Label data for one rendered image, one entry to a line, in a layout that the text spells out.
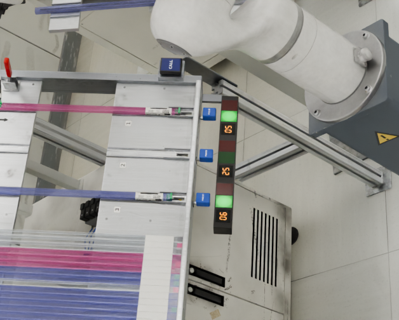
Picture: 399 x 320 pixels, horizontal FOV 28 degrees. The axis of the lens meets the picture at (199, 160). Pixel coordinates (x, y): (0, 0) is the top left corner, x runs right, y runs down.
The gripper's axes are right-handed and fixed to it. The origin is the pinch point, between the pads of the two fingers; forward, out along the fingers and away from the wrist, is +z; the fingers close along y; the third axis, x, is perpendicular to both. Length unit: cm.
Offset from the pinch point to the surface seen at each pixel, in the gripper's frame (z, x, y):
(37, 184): 202, -40, -51
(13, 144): 11.7, 28.1, -6.3
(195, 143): -8, 33, -43
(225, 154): -8, 35, -50
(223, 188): -8, 43, -49
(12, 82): 10.9, 12.4, -5.9
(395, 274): 16, 55, -109
